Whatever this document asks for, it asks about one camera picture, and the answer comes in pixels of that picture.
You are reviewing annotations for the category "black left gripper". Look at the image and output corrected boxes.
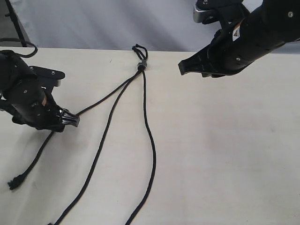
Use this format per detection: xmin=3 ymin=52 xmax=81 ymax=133
xmin=11 ymin=89 xmax=80 ymax=133

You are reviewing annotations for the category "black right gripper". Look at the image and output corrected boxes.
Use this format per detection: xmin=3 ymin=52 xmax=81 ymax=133
xmin=178 ymin=28 xmax=253 ymax=77

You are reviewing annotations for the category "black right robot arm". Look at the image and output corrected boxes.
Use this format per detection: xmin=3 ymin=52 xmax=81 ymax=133
xmin=178 ymin=0 xmax=300 ymax=78

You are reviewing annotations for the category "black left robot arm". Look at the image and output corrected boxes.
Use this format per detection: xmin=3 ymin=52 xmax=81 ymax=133
xmin=0 ymin=50 xmax=80 ymax=132

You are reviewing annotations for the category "white backdrop cloth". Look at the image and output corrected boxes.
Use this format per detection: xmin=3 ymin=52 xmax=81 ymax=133
xmin=9 ymin=0 xmax=300 ymax=53

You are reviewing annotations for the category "black stand pole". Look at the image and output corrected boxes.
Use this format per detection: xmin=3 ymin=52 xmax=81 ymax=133
xmin=5 ymin=0 xmax=27 ymax=47

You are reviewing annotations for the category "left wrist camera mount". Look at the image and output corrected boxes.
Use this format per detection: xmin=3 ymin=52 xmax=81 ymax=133
xmin=30 ymin=66 xmax=66 ymax=89

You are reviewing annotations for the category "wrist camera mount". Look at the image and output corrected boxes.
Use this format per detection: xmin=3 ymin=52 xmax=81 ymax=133
xmin=30 ymin=66 xmax=66 ymax=89
xmin=193 ymin=0 xmax=250 ymax=26

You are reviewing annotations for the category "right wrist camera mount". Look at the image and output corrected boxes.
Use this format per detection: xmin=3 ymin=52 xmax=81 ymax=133
xmin=193 ymin=0 xmax=250 ymax=26

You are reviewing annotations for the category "grey cable tie strap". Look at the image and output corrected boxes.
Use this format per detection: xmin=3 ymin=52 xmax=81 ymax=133
xmin=137 ymin=60 xmax=148 ymax=71

